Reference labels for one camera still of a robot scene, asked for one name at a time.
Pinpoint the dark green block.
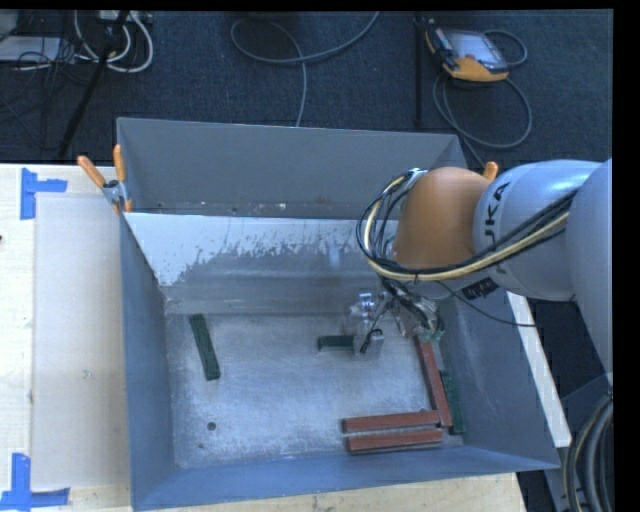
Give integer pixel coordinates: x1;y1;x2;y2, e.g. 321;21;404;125
316;335;357;352
439;369;467;436
188;313;222;382

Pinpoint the grey metal bin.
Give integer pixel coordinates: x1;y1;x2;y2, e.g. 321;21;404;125
115;117;562;512

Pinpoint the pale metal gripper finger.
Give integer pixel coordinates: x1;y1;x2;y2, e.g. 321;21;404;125
348;291;382;329
353;328;386;358

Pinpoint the red-brown flat block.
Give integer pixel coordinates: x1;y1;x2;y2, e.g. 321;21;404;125
344;428;445;455
340;410;442;435
413;335;454;429

